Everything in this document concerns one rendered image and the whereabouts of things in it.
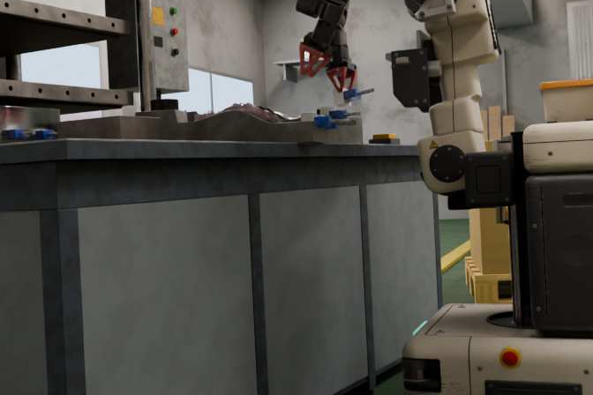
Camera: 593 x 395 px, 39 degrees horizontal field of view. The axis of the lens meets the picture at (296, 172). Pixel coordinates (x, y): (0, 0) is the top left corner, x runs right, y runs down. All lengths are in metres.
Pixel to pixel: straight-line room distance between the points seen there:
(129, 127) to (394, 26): 10.15
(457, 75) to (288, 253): 0.68
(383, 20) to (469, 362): 10.10
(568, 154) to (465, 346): 0.54
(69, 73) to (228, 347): 6.15
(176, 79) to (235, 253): 1.41
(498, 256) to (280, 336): 2.29
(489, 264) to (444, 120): 2.10
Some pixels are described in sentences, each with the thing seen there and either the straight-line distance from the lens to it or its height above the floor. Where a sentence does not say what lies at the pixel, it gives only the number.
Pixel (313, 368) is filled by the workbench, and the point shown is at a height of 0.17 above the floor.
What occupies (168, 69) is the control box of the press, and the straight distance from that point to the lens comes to 3.30.
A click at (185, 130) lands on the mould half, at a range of 2.29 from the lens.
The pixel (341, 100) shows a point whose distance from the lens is 2.64.
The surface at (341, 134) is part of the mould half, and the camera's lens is 2.59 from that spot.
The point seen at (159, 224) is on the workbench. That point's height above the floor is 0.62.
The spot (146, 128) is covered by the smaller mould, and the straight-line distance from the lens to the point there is 2.02.
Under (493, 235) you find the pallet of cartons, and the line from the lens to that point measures 4.34.
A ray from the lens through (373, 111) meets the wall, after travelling 11.94.
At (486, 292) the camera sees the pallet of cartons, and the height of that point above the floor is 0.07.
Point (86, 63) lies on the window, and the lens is 8.25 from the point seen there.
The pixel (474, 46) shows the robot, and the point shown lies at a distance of 2.36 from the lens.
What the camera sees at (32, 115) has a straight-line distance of 2.68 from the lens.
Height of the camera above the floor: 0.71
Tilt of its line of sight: level
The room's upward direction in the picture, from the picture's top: 3 degrees counter-clockwise
